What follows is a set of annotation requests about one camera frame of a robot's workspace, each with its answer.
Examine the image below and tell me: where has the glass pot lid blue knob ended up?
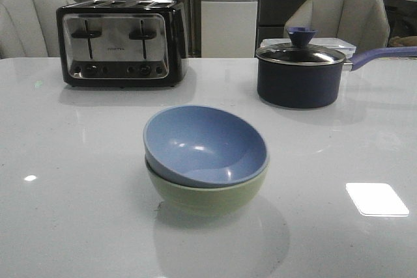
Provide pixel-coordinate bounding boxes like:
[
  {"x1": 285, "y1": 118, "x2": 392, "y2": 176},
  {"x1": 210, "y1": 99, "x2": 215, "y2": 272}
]
[{"x1": 255, "y1": 27, "x2": 345, "y2": 66}]

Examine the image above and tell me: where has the white refrigerator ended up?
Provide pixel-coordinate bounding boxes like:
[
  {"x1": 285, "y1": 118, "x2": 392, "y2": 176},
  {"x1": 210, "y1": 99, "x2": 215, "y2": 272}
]
[{"x1": 201, "y1": 0, "x2": 258, "y2": 58}]

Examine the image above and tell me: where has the green bowl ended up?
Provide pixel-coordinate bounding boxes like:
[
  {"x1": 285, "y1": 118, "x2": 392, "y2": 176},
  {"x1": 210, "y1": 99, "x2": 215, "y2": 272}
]
[{"x1": 145, "y1": 160, "x2": 269, "y2": 217}]

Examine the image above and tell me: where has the black and chrome toaster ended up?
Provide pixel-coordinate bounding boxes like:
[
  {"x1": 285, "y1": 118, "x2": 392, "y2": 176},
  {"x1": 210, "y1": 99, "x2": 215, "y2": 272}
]
[{"x1": 56, "y1": 0, "x2": 188, "y2": 87}]

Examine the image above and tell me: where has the clear plastic container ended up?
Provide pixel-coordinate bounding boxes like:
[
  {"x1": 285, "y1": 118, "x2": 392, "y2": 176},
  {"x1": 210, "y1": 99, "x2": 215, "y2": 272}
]
[{"x1": 260, "y1": 37, "x2": 356, "y2": 58}]

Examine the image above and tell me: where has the dark blue saucepan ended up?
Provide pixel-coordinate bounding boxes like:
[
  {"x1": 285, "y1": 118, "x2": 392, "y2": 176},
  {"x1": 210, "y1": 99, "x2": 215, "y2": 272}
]
[{"x1": 257, "y1": 46, "x2": 416, "y2": 109}]

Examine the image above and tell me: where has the grey armchair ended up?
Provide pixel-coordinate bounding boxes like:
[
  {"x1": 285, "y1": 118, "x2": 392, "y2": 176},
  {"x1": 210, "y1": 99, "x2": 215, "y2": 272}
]
[
  {"x1": 1, "y1": 0, "x2": 75, "y2": 59},
  {"x1": 283, "y1": 0, "x2": 390, "y2": 53}
]

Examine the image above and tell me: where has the left grey armchair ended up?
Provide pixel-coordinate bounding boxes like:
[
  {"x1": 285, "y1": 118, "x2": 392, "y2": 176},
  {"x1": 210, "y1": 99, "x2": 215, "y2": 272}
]
[{"x1": 1, "y1": 0, "x2": 75, "y2": 59}]

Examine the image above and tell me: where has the blue bowl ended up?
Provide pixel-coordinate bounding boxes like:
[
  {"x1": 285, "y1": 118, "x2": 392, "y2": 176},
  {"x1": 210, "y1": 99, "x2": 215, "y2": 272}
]
[{"x1": 143, "y1": 105, "x2": 268, "y2": 188}]

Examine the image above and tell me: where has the right grey armchair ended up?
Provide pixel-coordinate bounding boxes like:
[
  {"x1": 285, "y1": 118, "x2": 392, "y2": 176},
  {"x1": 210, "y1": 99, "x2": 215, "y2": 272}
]
[{"x1": 283, "y1": 0, "x2": 390, "y2": 53}]

